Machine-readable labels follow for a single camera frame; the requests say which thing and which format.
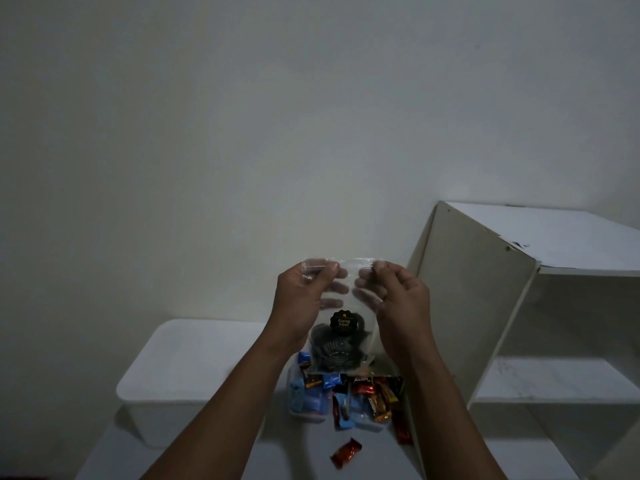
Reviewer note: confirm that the white shelf unit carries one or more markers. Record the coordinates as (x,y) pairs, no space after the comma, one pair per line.
(475,304)

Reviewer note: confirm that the white plastic storage bin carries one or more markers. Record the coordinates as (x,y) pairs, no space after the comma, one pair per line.
(190,359)

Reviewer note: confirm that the person's right forearm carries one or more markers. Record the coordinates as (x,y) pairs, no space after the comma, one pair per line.
(450,424)

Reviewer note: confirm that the red candy wrapper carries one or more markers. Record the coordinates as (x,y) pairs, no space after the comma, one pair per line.
(346,453)

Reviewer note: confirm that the person's left forearm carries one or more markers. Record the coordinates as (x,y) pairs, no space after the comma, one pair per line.
(220,419)

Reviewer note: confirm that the person's left hand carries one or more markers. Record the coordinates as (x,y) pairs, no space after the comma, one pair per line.
(297,304)

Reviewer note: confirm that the pile of candies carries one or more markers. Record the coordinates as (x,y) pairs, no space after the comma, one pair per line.
(372,394)

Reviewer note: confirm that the clear bag of grey snacks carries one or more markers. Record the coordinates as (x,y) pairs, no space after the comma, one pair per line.
(337,344)

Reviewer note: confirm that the person's right hand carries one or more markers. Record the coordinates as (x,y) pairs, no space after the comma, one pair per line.
(402,319)

